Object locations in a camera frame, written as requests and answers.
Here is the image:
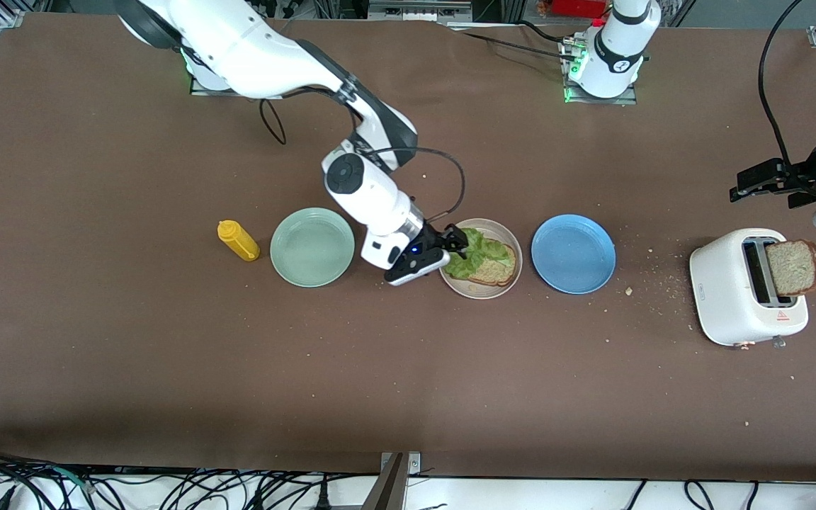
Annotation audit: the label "white toaster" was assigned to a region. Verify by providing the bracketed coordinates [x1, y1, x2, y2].
[689, 227, 810, 351]

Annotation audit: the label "grey metal box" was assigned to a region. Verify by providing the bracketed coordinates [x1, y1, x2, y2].
[369, 0, 472, 22]

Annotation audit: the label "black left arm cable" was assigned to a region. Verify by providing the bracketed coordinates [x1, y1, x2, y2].
[758, 0, 805, 169]

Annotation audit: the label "brown bread slice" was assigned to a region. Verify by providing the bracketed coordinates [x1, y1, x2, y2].
[468, 244, 519, 288]
[765, 240, 816, 298]

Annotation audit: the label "small metal table bracket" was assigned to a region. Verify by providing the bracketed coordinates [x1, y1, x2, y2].
[380, 451, 422, 477]

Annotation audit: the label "black base cable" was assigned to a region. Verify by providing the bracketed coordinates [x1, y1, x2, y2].
[450, 20, 572, 59]

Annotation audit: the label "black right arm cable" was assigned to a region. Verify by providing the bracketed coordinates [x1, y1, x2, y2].
[259, 99, 467, 225]

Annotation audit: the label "red box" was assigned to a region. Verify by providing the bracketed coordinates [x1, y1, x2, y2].
[553, 0, 607, 18]

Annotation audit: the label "teal cable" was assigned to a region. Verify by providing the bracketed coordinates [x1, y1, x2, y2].
[40, 464, 94, 493]

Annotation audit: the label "green lettuce leaf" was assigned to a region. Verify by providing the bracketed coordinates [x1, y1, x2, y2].
[443, 227, 515, 279]

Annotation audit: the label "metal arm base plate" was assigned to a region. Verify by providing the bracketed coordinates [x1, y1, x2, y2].
[190, 67, 253, 98]
[562, 39, 639, 106]

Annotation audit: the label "blue plate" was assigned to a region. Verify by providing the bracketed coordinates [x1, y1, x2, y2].
[531, 214, 617, 295]

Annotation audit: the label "grey metal strut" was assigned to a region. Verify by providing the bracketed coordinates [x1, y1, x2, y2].
[361, 453, 409, 510]

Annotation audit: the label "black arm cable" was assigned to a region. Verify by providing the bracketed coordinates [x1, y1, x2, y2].
[758, 0, 805, 169]
[259, 99, 467, 225]

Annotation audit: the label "mint green plate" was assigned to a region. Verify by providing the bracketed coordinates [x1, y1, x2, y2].
[270, 207, 356, 288]

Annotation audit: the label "tangled black floor cables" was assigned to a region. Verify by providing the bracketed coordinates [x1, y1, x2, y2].
[0, 445, 380, 510]

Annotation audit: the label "beige plate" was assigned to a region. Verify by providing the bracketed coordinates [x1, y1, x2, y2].
[437, 218, 523, 300]

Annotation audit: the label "yellow mustard squeeze bottle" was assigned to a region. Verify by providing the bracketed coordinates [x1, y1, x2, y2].
[217, 220, 261, 263]

